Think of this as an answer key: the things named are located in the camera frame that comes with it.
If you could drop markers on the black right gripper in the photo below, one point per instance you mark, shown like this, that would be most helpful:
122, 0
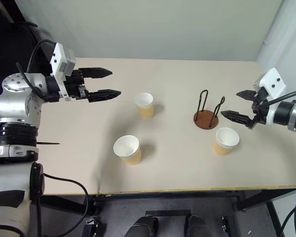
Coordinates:
260, 116

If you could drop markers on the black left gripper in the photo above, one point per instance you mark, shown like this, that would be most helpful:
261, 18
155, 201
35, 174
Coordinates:
74, 86

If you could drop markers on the tan and white paper cup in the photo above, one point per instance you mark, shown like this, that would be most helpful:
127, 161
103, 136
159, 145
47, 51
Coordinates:
146, 112
132, 158
220, 149

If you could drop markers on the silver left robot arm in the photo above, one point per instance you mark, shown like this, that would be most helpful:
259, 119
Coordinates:
12, 103

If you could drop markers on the dark rounded shape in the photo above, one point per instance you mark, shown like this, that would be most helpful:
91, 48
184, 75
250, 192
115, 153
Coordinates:
198, 227
141, 227

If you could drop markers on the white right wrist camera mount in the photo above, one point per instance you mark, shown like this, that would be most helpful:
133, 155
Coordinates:
271, 79

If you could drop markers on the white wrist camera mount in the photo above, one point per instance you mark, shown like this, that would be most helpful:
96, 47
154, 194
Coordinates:
271, 79
60, 59

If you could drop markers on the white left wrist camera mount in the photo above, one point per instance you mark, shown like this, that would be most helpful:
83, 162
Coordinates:
60, 59

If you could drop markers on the black frame foot bracket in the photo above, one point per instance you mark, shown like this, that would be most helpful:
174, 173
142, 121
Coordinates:
90, 227
224, 222

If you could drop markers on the black flat base plate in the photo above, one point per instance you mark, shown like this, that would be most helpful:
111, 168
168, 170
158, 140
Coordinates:
167, 212

